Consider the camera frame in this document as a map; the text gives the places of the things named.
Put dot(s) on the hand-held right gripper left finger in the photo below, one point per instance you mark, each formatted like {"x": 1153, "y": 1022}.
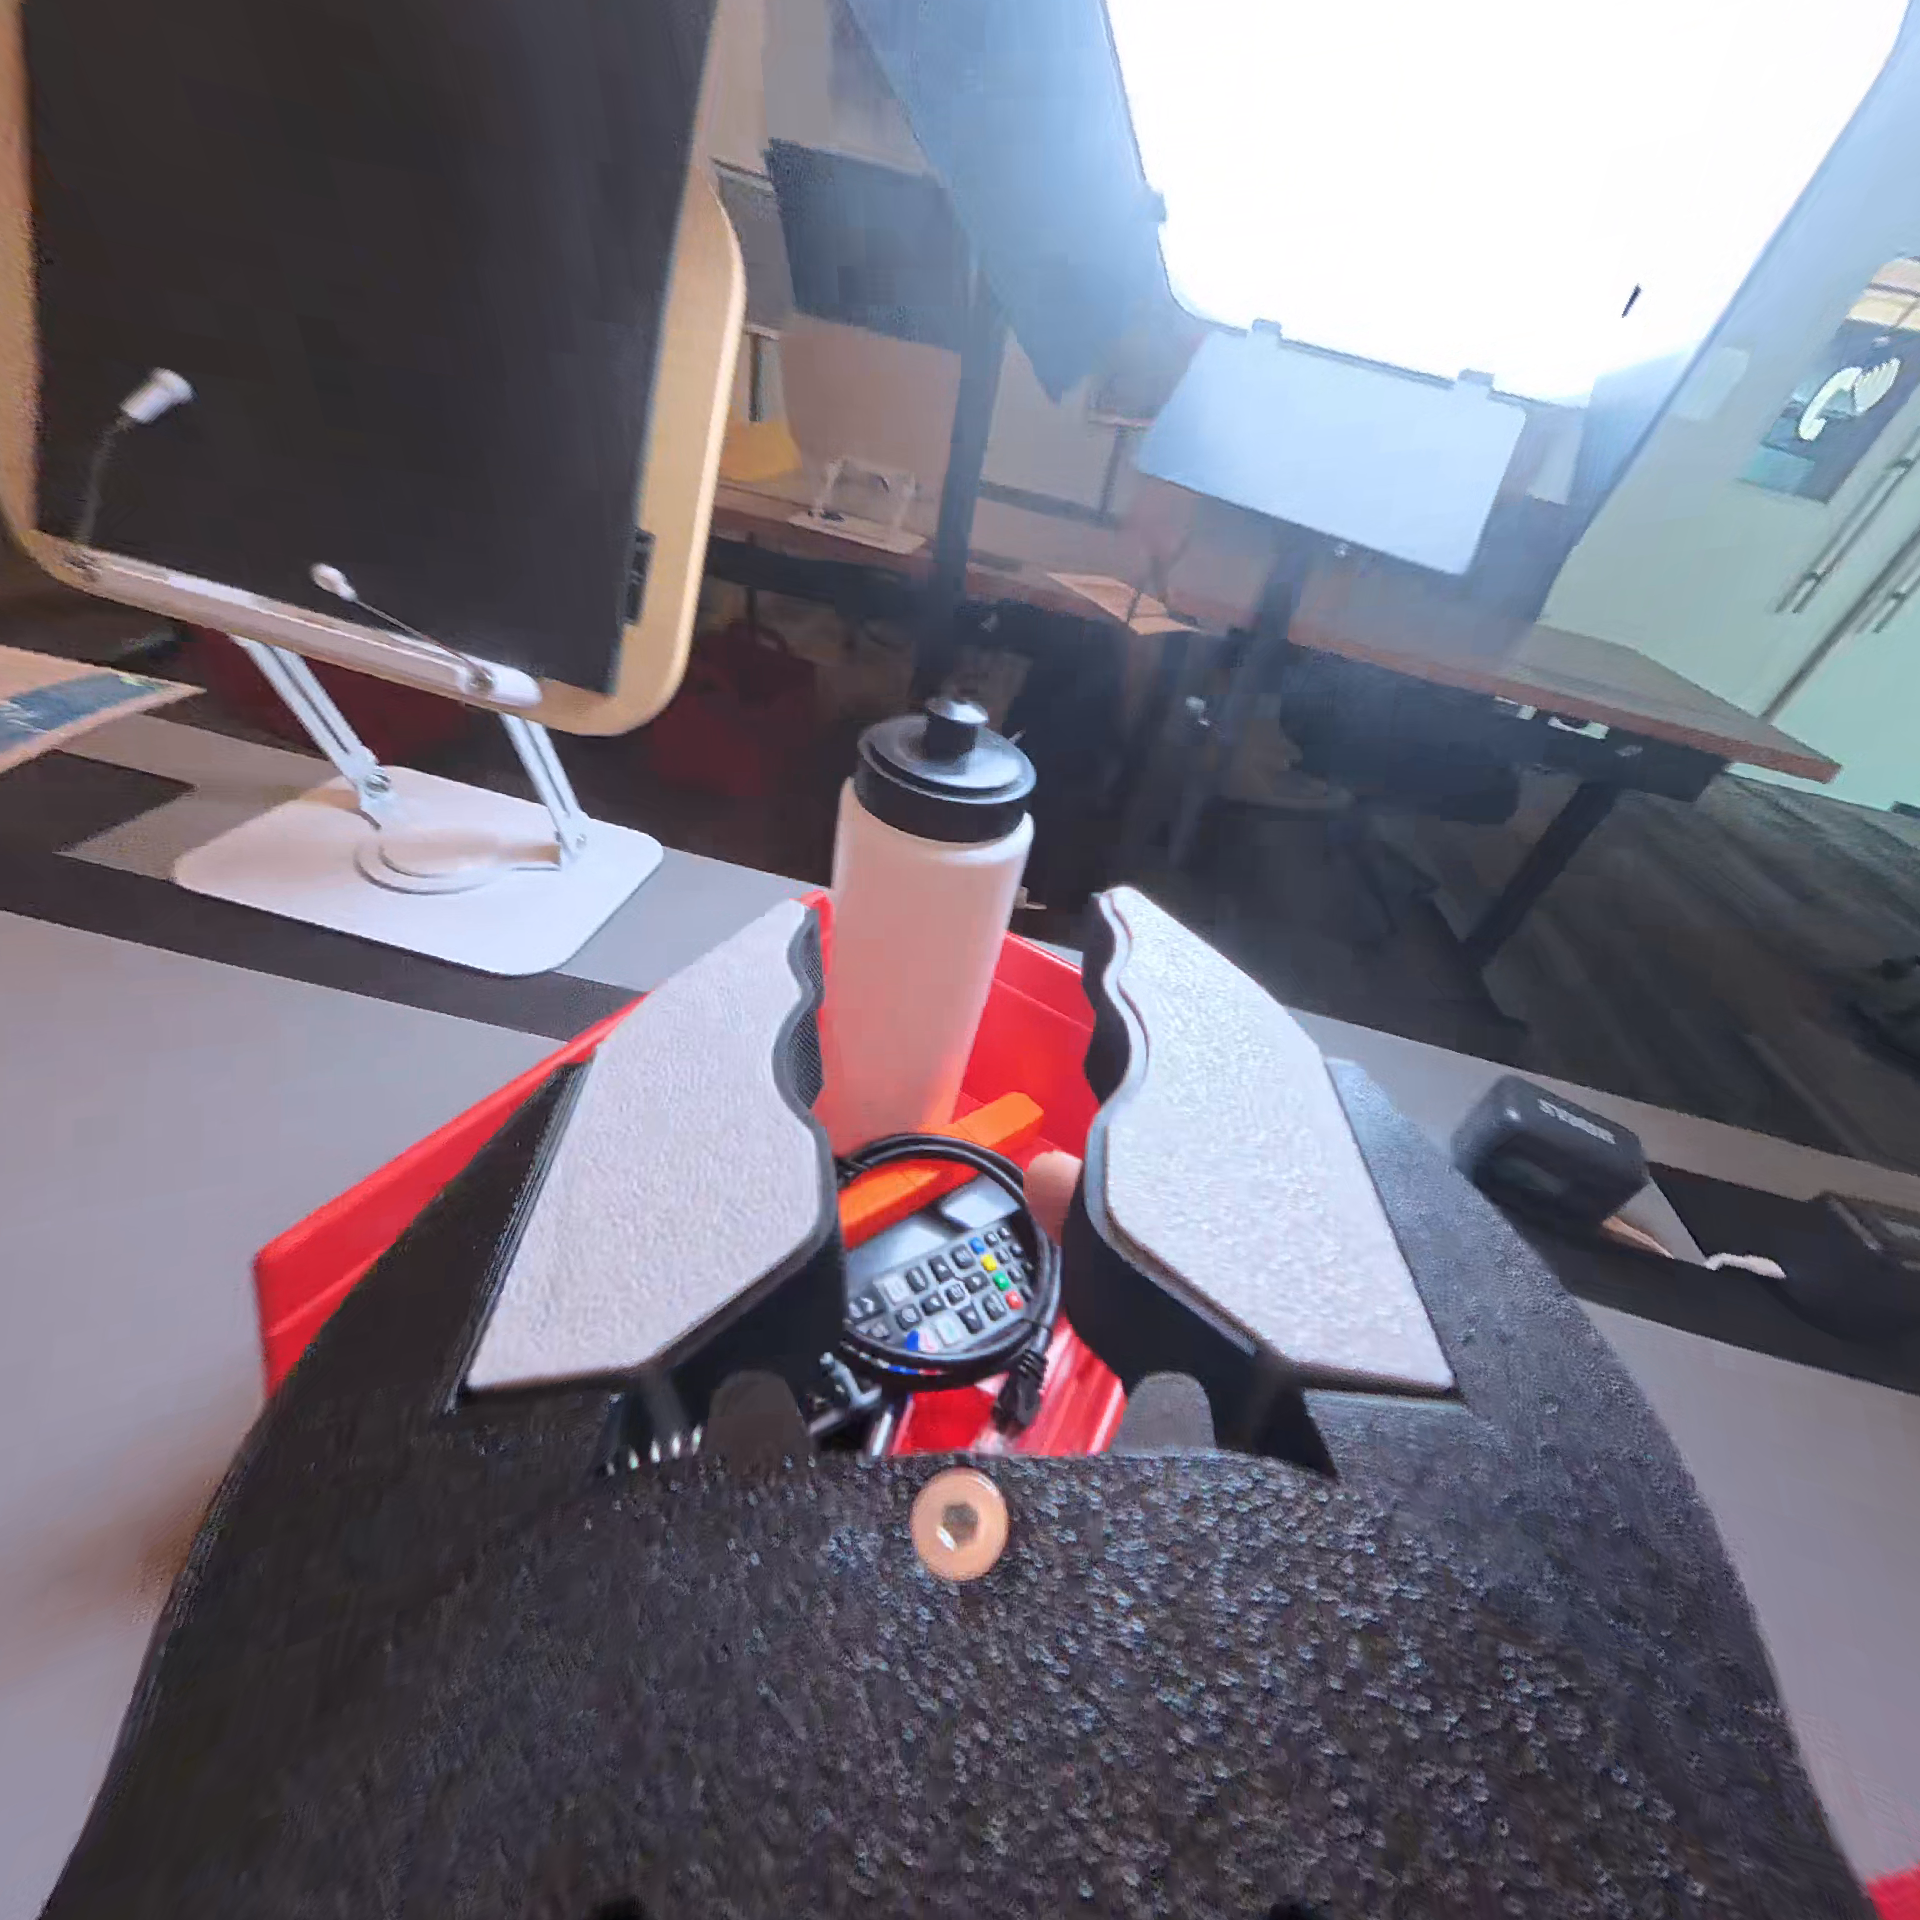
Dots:
{"x": 661, "y": 1186}

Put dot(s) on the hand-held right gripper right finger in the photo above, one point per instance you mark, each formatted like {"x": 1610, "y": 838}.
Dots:
{"x": 1263, "y": 1199}

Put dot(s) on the red plastic bin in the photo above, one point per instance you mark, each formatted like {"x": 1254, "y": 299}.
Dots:
{"x": 376, "y": 1261}

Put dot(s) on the orange plastic tool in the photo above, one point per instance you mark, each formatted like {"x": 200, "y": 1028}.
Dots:
{"x": 899, "y": 1193}

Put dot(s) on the small black box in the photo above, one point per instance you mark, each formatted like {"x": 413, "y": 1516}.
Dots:
{"x": 1546, "y": 1146}

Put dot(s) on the black calculator coloured keys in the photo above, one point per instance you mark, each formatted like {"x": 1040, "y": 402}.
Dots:
{"x": 938, "y": 1275}

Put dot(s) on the white bottle black cap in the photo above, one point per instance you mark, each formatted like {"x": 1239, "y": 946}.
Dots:
{"x": 923, "y": 962}

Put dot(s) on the white board stand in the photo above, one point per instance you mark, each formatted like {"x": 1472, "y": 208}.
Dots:
{"x": 452, "y": 900}

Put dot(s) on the black office chair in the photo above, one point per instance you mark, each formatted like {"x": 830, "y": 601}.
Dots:
{"x": 1397, "y": 750}

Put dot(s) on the black light stand pole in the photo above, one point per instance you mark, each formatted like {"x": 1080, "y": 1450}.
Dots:
{"x": 1276, "y": 597}

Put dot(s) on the wooden top desk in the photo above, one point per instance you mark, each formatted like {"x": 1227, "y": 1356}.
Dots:
{"x": 1576, "y": 675}

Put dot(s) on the printed paper sheet blue patch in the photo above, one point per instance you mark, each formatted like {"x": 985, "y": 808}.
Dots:
{"x": 76, "y": 706}

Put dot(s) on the dark background panel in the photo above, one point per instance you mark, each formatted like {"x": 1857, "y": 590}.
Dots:
{"x": 871, "y": 238}

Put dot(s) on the studio light panel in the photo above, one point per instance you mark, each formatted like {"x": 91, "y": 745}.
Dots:
{"x": 1501, "y": 179}

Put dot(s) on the black board wooden frame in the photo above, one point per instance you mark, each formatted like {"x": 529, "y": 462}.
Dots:
{"x": 345, "y": 300}

